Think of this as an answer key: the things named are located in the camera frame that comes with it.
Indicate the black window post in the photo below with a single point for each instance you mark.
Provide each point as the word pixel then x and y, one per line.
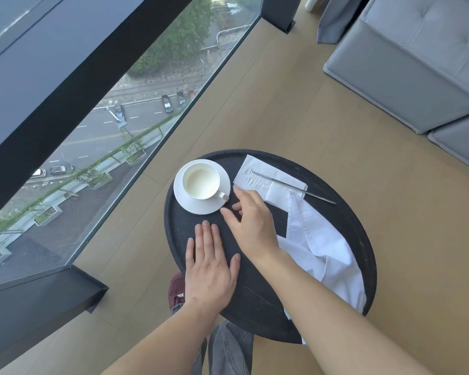
pixel 283 11

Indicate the white ceramic saucer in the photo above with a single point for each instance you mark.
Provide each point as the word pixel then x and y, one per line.
pixel 191 205

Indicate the black round side table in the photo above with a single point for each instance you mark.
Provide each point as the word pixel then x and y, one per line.
pixel 254 292

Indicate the person's right forearm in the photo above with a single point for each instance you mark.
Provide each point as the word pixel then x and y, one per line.
pixel 336 320

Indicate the white cloth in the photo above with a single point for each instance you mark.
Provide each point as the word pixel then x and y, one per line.
pixel 324 246

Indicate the white rounded object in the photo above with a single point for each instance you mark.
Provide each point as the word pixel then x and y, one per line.
pixel 312 1

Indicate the dark red shoe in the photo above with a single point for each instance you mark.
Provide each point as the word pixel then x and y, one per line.
pixel 176 290

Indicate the black window sill frame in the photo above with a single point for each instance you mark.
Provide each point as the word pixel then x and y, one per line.
pixel 35 308

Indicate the person's left hand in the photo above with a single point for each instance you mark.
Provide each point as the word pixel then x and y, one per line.
pixel 209 273

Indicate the white paper napkin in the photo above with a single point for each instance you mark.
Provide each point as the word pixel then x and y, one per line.
pixel 254 183

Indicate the person's right thumb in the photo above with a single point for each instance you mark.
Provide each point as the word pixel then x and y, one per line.
pixel 229 220

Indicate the large grey tufted sofa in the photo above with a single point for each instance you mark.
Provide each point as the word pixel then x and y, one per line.
pixel 406 62

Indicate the person's left middle finger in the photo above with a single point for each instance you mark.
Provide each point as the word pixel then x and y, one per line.
pixel 206 238

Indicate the group of parked cars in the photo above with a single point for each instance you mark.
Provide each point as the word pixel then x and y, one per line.
pixel 167 104

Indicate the black window beam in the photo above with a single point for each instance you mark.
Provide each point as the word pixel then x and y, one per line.
pixel 54 81

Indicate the grey sofa section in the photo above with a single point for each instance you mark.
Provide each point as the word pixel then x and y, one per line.
pixel 461 142

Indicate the person's left forearm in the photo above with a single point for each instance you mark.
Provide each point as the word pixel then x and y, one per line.
pixel 168 339

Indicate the thin metal stick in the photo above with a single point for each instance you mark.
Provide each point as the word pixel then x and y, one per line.
pixel 297 189

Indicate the glass window pane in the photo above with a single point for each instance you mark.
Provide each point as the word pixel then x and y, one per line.
pixel 113 152

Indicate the row of rooftop planters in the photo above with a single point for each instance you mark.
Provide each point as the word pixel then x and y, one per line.
pixel 97 179

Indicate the person's left little finger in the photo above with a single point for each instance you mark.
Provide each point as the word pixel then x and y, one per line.
pixel 188 250

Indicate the person's right hand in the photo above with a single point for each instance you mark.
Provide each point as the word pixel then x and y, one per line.
pixel 256 226

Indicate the grey trousers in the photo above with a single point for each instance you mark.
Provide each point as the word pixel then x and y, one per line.
pixel 230 347

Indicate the grey curtain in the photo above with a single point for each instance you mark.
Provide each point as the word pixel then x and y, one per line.
pixel 338 19

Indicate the person's left thumb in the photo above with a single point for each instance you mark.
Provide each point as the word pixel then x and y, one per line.
pixel 235 264

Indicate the white ceramic cup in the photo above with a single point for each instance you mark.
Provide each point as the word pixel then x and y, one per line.
pixel 200 180

